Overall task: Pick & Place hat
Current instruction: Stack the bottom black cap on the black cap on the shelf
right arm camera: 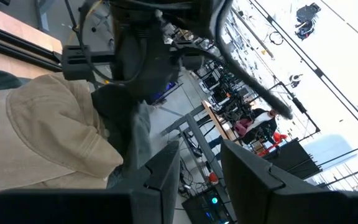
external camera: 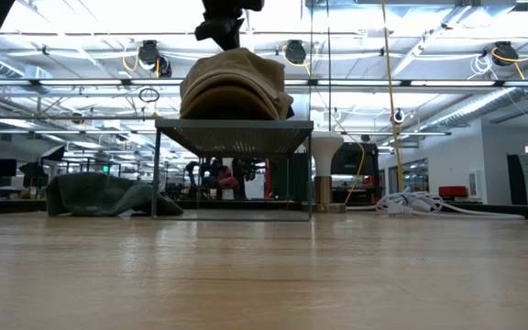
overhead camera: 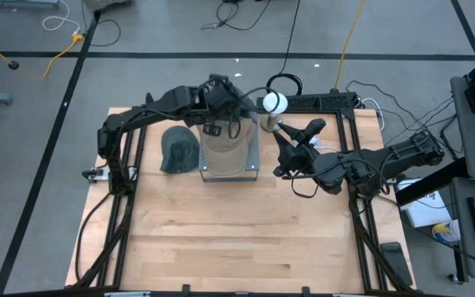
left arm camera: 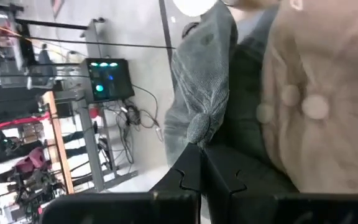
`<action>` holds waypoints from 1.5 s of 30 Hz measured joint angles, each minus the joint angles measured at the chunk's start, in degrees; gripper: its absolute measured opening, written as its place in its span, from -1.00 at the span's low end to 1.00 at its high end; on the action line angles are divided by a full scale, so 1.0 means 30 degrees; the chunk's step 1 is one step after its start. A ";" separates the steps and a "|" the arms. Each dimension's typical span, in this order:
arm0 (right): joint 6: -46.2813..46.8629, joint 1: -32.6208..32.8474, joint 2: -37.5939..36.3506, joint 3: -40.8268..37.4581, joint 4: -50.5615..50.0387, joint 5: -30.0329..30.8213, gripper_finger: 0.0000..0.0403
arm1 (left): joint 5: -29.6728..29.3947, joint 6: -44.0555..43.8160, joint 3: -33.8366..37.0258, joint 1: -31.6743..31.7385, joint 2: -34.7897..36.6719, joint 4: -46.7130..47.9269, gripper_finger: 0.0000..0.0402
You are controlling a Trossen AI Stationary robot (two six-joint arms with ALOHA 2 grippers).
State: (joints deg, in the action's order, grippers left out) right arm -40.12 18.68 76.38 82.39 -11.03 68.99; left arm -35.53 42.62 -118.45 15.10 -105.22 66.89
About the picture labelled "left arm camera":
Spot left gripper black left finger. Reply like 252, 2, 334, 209
149, 142, 203, 194

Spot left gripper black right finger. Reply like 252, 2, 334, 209
202, 144, 300, 200

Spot dark green fabric cap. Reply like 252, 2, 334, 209
163, 0, 239, 167
225, 40, 279, 162

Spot beige fabric cap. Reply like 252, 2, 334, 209
261, 0, 358, 194

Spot black computer glowing lights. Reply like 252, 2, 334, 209
79, 57, 135, 104

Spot pink red cloth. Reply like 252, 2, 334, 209
14, 146, 48, 174

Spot black cable bundle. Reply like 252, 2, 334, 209
104, 83, 165, 166

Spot grey desk frame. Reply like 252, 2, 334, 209
53, 17, 139, 194

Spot red post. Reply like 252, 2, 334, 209
0, 112, 52, 141

